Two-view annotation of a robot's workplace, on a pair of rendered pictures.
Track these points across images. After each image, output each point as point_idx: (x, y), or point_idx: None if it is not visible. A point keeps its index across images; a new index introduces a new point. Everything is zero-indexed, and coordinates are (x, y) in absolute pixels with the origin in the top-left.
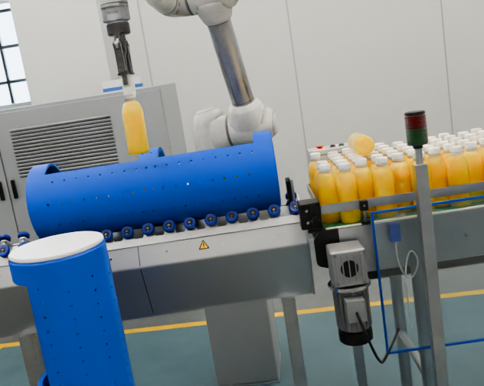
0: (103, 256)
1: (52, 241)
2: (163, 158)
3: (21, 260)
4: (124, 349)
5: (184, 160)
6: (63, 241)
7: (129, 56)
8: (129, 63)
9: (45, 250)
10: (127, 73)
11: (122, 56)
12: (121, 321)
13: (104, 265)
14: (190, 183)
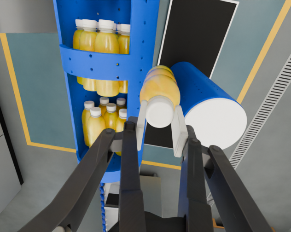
0: (225, 94)
1: (201, 131)
2: (133, 45)
3: (234, 142)
4: (202, 76)
5: (143, 13)
6: (209, 124)
7: (90, 177)
8: (134, 153)
9: (223, 132)
10: (196, 140)
11: (249, 195)
12: (201, 79)
13: (224, 93)
14: (158, 12)
